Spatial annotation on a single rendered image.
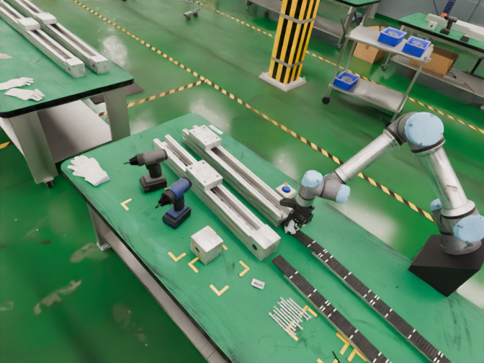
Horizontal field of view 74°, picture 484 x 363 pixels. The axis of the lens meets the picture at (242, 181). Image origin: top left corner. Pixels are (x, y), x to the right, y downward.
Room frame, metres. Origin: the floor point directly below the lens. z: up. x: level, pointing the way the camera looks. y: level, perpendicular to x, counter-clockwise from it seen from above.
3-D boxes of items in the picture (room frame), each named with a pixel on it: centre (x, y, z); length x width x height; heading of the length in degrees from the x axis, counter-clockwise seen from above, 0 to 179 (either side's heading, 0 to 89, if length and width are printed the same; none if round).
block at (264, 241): (0.87, -0.15, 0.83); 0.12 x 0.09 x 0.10; 138
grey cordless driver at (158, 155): (1.11, 0.46, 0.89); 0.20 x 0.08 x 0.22; 127
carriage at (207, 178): (1.16, 0.19, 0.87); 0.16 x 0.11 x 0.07; 48
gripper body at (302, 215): (0.99, -0.28, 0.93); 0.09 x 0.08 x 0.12; 48
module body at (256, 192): (1.30, 0.06, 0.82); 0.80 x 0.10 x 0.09; 48
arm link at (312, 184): (0.99, -0.28, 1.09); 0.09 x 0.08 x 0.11; 83
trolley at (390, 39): (3.96, -1.33, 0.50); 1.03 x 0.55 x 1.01; 65
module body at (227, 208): (1.16, 0.19, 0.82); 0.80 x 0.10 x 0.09; 48
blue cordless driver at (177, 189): (0.92, 0.28, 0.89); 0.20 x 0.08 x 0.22; 155
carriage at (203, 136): (1.47, 0.25, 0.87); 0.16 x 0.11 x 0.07; 48
